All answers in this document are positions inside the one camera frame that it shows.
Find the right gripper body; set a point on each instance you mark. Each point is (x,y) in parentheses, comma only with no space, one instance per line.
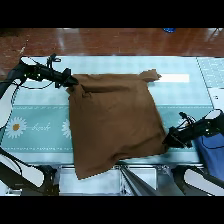
(178,137)

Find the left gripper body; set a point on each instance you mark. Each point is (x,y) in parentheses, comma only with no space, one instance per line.
(65,79)

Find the brown T-shirt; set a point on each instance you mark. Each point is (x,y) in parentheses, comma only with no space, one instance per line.
(113,123)

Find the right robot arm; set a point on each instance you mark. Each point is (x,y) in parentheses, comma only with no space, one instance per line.
(209,126)

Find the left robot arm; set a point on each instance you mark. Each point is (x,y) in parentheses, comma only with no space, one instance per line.
(25,71)

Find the blue garment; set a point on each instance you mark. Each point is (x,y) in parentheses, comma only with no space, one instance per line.
(211,153)

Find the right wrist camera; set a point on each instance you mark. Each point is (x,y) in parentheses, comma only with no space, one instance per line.
(186,120)

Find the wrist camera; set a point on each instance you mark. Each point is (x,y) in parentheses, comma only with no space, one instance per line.
(186,120)
(52,61)

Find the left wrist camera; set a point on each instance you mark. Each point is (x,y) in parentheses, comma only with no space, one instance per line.
(52,61)

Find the silver frame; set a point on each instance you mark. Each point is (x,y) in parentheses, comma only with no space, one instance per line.
(100,181)

